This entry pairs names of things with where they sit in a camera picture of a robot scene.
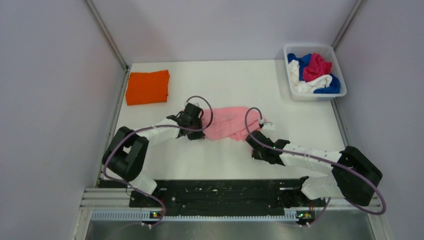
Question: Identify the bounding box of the white cable duct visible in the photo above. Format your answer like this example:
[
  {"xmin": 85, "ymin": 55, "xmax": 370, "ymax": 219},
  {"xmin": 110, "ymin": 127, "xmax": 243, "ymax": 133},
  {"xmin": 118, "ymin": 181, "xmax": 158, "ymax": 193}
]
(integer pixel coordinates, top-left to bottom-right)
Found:
[{"xmin": 90, "ymin": 209, "xmax": 312, "ymax": 222}]

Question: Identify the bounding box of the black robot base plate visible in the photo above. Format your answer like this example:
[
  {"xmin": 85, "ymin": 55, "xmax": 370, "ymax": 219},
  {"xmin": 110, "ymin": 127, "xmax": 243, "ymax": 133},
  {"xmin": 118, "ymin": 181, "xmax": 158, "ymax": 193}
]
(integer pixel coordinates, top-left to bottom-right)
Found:
[{"xmin": 129, "ymin": 179, "xmax": 325, "ymax": 217}]

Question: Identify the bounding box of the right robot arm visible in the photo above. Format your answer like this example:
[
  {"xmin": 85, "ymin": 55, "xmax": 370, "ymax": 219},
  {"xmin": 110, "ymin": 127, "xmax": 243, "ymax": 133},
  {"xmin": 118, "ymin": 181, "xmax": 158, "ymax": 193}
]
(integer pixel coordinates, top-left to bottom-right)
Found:
[{"xmin": 245, "ymin": 130, "xmax": 383, "ymax": 207}]

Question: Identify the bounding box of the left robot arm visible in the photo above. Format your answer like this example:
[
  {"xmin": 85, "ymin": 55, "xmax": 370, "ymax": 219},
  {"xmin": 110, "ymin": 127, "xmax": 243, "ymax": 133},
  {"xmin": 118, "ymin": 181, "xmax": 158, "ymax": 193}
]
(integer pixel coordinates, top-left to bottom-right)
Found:
[{"xmin": 102, "ymin": 103, "xmax": 205, "ymax": 207}]

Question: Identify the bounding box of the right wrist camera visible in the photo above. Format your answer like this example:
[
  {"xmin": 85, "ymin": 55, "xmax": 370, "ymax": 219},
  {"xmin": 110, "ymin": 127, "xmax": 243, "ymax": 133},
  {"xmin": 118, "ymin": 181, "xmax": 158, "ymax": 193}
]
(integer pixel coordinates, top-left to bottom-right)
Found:
[{"xmin": 259, "ymin": 119, "xmax": 275, "ymax": 131}]

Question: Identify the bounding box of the blue t shirt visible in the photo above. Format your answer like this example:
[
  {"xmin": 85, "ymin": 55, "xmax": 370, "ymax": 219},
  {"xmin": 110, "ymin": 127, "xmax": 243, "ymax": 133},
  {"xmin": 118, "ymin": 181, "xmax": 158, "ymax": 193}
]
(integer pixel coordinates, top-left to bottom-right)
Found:
[{"xmin": 287, "ymin": 53, "xmax": 341, "ymax": 94}]

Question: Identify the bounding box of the white t shirt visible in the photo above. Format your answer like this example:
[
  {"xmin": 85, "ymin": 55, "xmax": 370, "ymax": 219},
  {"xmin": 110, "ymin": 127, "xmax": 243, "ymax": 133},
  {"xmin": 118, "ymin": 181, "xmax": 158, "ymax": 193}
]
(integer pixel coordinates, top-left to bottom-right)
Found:
[{"xmin": 288, "ymin": 60, "xmax": 333, "ymax": 94}]

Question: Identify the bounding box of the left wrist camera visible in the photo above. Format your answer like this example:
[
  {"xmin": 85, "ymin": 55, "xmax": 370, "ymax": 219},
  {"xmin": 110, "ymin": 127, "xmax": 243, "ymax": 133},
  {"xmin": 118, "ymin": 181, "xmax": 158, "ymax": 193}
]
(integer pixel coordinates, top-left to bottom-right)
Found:
[{"xmin": 187, "ymin": 103, "xmax": 203, "ymax": 116}]

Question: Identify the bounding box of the white plastic basket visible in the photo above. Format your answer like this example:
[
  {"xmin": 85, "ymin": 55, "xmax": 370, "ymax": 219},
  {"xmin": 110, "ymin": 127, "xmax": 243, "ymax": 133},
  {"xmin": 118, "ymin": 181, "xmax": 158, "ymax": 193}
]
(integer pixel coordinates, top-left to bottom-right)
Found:
[{"xmin": 283, "ymin": 43, "xmax": 347, "ymax": 101}]

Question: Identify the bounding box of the magenta t shirt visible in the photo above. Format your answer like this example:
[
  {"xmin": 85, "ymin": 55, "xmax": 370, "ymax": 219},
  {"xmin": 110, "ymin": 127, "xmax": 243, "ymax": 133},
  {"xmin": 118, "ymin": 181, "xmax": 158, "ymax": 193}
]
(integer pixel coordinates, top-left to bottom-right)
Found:
[{"xmin": 302, "ymin": 53, "xmax": 333, "ymax": 82}]

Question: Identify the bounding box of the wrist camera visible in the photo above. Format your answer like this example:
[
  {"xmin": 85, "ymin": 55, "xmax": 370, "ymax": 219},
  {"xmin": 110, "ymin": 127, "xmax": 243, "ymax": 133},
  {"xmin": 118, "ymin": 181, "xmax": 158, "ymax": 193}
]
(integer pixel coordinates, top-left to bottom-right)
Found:
[
  {"xmin": 259, "ymin": 119, "xmax": 275, "ymax": 131},
  {"xmin": 187, "ymin": 103, "xmax": 203, "ymax": 116}
]

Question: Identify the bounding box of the pink t shirt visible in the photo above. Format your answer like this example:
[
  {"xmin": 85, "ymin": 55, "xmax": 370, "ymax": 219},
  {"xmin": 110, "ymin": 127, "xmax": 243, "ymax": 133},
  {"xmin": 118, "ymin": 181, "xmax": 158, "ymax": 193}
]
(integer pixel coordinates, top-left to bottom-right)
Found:
[{"xmin": 200, "ymin": 106, "xmax": 266, "ymax": 142}]

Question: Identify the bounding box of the folded orange t shirt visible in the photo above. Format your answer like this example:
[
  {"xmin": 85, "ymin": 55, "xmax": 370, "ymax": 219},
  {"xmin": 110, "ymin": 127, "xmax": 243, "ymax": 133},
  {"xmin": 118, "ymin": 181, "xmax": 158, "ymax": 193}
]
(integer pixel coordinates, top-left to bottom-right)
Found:
[{"xmin": 125, "ymin": 70, "xmax": 170, "ymax": 106}]

